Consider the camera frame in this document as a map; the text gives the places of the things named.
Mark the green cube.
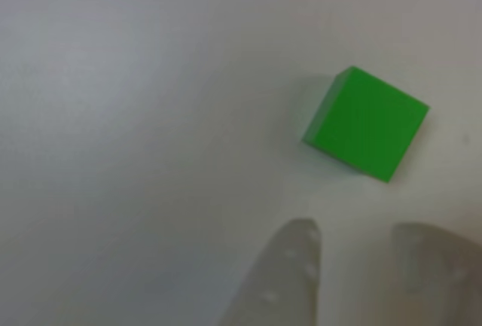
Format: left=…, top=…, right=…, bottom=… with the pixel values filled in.
left=300, top=65, right=431, bottom=184

